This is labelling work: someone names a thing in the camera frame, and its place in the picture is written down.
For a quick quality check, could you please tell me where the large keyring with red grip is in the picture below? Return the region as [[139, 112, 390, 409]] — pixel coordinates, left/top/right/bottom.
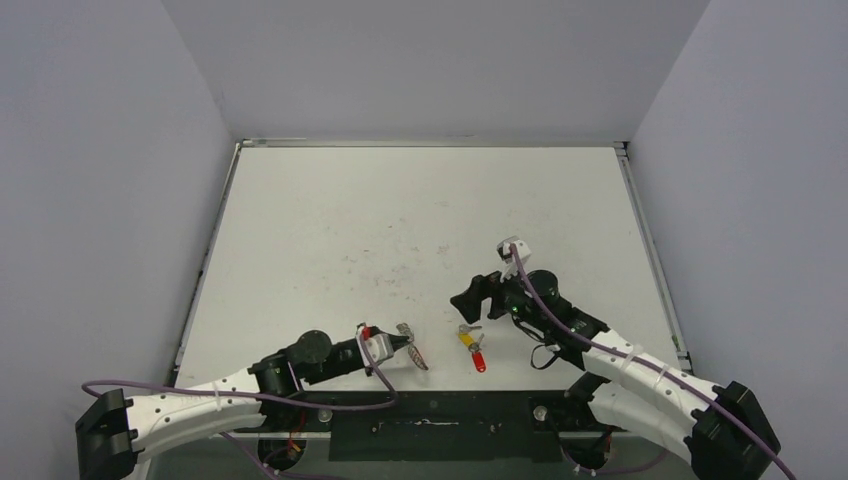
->
[[396, 323, 429, 371]]

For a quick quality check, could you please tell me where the yellow tagged key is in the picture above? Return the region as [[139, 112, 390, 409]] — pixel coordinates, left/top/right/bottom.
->
[[457, 325, 482, 353]]

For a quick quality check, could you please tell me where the red tagged key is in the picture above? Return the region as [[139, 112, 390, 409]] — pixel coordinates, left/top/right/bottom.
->
[[468, 334, 487, 373]]

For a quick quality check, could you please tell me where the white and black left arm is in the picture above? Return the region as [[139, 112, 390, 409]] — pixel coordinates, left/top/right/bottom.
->
[[75, 324, 412, 479]]

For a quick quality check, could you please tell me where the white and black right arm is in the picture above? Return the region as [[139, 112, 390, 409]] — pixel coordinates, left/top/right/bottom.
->
[[450, 270, 781, 479]]

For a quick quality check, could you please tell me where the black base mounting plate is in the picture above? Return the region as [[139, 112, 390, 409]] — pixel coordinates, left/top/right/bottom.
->
[[242, 390, 617, 470]]

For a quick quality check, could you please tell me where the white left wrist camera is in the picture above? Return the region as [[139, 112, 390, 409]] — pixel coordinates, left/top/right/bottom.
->
[[355, 324, 395, 367]]

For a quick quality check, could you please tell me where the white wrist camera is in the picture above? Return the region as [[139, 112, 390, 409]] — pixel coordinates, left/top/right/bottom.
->
[[496, 236, 532, 282], [355, 324, 395, 367]]

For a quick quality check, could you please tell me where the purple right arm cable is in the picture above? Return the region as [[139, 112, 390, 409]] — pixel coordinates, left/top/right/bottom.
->
[[506, 243, 800, 480]]

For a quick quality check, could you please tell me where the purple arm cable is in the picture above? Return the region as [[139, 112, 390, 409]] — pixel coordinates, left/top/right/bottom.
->
[[79, 325, 400, 480], [506, 243, 800, 480]]

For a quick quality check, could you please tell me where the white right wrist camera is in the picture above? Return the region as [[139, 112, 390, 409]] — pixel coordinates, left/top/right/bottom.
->
[[496, 236, 532, 282]]

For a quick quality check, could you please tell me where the aluminium front rail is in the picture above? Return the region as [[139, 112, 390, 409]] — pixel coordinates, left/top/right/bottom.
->
[[135, 389, 737, 440]]

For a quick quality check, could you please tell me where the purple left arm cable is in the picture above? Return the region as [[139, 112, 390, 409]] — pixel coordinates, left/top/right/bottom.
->
[[79, 325, 400, 480]]

